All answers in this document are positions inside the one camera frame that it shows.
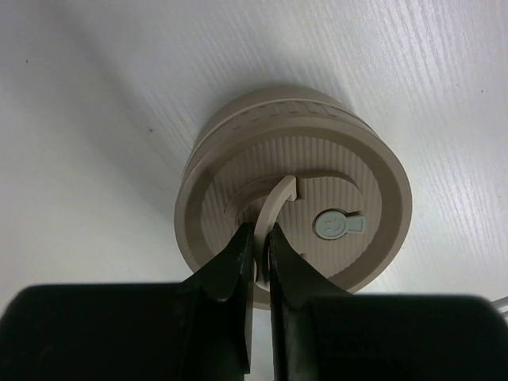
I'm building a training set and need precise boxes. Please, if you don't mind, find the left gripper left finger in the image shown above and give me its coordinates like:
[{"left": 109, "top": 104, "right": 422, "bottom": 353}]
[{"left": 1, "top": 223, "right": 254, "bottom": 380}]

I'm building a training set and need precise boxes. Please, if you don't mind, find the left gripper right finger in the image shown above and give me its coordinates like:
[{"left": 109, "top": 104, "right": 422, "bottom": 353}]
[{"left": 268, "top": 226, "right": 507, "bottom": 380}]

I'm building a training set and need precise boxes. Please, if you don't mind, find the beige round lid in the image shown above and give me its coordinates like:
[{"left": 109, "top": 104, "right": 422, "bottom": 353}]
[{"left": 175, "top": 98, "right": 413, "bottom": 293}]

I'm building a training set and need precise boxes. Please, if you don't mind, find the beige-based steel container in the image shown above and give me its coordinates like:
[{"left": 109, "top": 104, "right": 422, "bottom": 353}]
[{"left": 183, "top": 85, "right": 378, "bottom": 177}]

